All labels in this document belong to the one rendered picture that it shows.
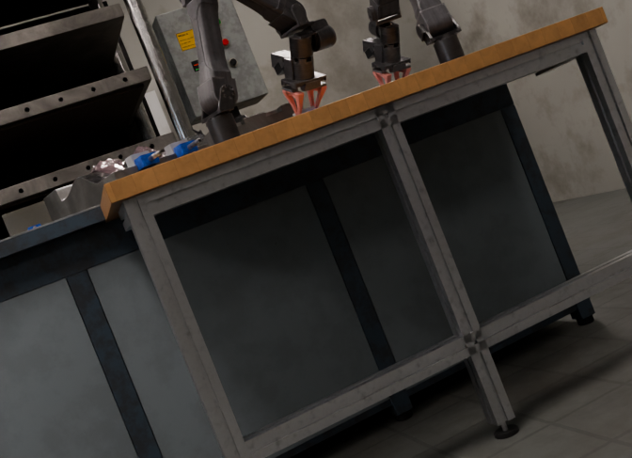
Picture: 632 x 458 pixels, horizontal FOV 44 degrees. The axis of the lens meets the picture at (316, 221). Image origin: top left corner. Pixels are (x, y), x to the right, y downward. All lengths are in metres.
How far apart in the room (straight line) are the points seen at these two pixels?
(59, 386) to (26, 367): 0.09
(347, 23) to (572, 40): 4.20
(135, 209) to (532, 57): 0.95
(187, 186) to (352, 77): 4.45
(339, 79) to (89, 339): 4.25
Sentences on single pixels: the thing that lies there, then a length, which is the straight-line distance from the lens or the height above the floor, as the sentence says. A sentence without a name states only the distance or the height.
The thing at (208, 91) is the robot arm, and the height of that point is 0.93.
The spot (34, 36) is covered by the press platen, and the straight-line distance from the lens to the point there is 2.93.
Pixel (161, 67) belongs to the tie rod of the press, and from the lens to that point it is 2.82.
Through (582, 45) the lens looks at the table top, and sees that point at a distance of 1.96.
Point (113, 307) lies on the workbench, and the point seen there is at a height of 0.56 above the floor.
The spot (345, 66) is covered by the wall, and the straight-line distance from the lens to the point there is 5.94.
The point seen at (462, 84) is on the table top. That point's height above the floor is 0.74.
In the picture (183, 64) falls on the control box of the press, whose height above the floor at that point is 1.27.
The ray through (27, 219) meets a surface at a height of 0.92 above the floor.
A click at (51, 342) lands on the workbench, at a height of 0.54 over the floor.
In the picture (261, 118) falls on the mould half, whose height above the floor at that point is 0.87.
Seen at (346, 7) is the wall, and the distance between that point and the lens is 6.09.
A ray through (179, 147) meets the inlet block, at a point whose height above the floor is 0.86.
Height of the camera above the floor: 0.62
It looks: 1 degrees down
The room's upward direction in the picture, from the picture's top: 22 degrees counter-clockwise
